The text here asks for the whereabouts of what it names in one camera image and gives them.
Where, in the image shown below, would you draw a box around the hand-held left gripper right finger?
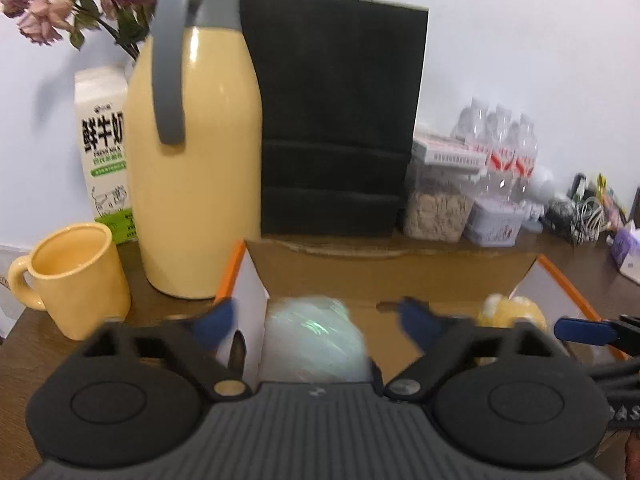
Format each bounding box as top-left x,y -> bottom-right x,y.
382,297 -> 571,404

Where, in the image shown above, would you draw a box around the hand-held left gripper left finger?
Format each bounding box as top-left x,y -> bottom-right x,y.
80,297 -> 252,403

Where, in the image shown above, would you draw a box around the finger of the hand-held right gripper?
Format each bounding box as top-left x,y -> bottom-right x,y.
553,314 -> 640,354

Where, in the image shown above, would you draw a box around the orange cardboard box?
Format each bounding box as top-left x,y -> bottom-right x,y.
214,237 -> 628,392

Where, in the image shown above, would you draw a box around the yellow white plush toy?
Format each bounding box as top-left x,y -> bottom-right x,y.
475,294 -> 549,367

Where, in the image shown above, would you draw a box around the purple tissue pack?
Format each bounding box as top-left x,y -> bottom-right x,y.
611,220 -> 640,286

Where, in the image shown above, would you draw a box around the iridescent clear ball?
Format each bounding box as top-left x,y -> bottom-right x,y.
262,295 -> 374,386

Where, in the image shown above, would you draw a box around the clear seed container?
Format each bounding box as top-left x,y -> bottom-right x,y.
402,160 -> 482,242

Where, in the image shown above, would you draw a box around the pale printed tin box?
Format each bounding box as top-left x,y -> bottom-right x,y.
464,197 -> 526,247

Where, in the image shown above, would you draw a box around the yellow mug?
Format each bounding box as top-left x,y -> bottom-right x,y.
7,222 -> 132,341

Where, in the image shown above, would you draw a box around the white robot figure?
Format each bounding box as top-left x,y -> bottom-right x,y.
525,167 -> 557,233

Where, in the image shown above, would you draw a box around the yellow thermos jug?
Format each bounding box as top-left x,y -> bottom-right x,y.
124,0 -> 264,301

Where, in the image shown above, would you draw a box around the white flat box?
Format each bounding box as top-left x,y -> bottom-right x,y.
412,132 -> 489,169

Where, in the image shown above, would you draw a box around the clear water bottle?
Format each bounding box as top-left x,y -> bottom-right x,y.
482,105 -> 518,201
456,97 -> 493,143
512,112 -> 539,196

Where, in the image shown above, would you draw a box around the white green milk carton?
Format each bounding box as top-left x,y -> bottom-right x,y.
74,66 -> 138,245

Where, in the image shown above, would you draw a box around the black paper bag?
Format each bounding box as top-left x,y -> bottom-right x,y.
239,0 -> 430,240

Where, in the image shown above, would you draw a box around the dried pink flowers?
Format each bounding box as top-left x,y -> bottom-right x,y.
0,0 -> 173,61

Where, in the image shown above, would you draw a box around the tangled white cables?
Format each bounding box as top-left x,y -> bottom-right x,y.
570,197 -> 609,247

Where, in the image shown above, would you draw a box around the tangled black cables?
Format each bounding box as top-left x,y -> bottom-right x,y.
545,197 -> 576,231

